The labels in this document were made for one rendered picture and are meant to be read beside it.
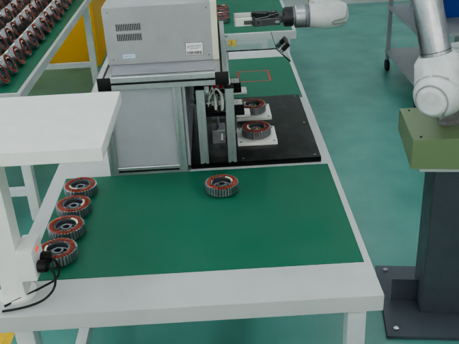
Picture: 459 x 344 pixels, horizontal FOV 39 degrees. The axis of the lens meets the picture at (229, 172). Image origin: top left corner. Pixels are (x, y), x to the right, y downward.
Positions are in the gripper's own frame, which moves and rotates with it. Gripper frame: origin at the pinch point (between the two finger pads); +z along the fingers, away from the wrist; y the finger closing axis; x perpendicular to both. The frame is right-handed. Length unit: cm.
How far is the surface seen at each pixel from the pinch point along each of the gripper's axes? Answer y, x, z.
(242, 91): 1.7, -29.9, 0.7
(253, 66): 72, -43, -8
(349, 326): -115, -56, -22
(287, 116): -1.2, -41.0, -17.4
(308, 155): -39, -41, -21
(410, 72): 210, -100, -131
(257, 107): -1.0, -36.4, -5.3
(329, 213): -77, -43, -22
